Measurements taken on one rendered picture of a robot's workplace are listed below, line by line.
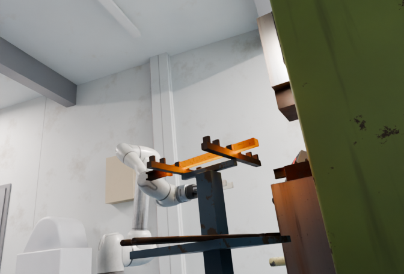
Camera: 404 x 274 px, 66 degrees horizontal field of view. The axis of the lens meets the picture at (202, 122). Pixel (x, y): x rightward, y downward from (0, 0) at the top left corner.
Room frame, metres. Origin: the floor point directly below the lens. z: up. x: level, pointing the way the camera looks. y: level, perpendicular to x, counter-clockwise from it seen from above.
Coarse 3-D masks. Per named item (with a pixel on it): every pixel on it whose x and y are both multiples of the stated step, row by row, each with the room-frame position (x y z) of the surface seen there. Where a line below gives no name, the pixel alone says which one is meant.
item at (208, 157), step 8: (232, 144) 0.92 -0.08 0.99; (240, 144) 0.90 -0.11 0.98; (248, 144) 0.88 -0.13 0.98; (256, 144) 0.88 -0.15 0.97; (184, 160) 1.03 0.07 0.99; (192, 160) 1.01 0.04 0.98; (200, 160) 0.99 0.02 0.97; (208, 160) 0.99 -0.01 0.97; (152, 176) 1.14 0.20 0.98; (160, 176) 1.11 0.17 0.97
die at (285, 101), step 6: (282, 90) 1.30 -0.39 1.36; (288, 90) 1.29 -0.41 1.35; (276, 96) 1.32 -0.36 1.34; (282, 96) 1.30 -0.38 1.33; (288, 96) 1.29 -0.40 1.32; (282, 102) 1.31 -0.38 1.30; (288, 102) 1.30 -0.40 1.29; (294, 102) 1.28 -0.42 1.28; (282, 108) 1.31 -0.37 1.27; (288, 108) 1.32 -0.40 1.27; (294, 108) 1.33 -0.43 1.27; (288, 114) 1.39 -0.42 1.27; (294, 114) 1.40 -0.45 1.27; (288, 120) 1.47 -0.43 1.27; (294, 120) 1.48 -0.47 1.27
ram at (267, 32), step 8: (264, 16) 1.26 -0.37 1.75; (264, 24) 1.26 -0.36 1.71; (272, 24) 1.24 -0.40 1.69; (264, 32) 1.26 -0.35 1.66; (272, 32) 1.25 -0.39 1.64; (264, 40) 1.27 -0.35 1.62; (272, 40) 1.25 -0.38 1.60; (264, 48) 1.27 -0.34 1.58; (272, 48) 1.25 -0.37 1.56; (272, 56) 1.26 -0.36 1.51; (280, 56) 1.24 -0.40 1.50; (272, 64) 1.26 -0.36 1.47; (280, 64) 1.25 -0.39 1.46; (272, 72) 1.26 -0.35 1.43; (280, 72) 1.25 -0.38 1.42; (272, 80) 1.27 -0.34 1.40; (280, 80) 1.25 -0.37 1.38; (288, 80) 1.24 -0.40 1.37; (272, 88) 1.29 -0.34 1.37; (280, 88) 1.30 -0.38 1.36
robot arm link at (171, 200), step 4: (172, 184) 1.64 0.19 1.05; (172, 188) 1.62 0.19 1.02; (172, 192) 1.62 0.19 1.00; (168, 196) 1.61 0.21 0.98; (172, 196) 1.62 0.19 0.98; (156, 200) 1.68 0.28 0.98; (160, 200) 1.62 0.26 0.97; (164, 200) 1.62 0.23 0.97; (168, 200) 1.63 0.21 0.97; (172, 200) 1.63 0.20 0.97; (176, 200) 1.64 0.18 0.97; (156, 204) 1.70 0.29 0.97; (160, 204) 1.68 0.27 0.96; (164, 204) 1.66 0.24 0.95; (168, 204) 1.66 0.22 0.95; (172, 204) 1.67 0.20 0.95; (176, 204) 1.67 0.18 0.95
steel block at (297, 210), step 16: (272, 192) 1.22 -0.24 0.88; (288, 192) 1.19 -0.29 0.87; (304, 192) 1.16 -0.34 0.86; (288, 208) 1.19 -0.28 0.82; (304, 208) 1.17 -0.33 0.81; (288, 224) 1.20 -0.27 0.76; (304, 224) 1.17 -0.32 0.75; (320, 224) 1.15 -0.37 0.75; (304, 240) 1.18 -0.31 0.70; (320, 240) 1.16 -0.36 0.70; (288, 256) 1.21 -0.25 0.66; (304, 256) 1.18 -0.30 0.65; (320, 256) 1.16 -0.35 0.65; (288, 272) 1.21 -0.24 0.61; (304, 272) 1.19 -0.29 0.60; (320, 272) 1.17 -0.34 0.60
